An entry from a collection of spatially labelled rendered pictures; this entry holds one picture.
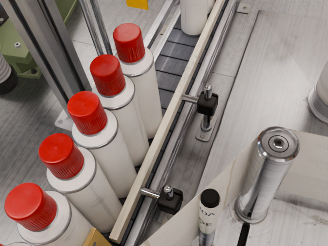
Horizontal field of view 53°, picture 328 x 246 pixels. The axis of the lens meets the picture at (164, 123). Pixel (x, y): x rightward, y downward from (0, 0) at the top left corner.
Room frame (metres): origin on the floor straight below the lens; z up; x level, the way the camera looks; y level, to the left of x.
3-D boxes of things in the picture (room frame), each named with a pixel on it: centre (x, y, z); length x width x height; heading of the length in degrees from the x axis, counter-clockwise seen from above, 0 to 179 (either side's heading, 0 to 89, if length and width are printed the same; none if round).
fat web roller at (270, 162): (0.14, -0.10, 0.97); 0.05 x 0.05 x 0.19
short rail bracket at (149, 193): (0.16, 0.02, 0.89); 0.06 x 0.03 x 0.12; 62
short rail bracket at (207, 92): (0.31, -0.07, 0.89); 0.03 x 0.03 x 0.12; 62
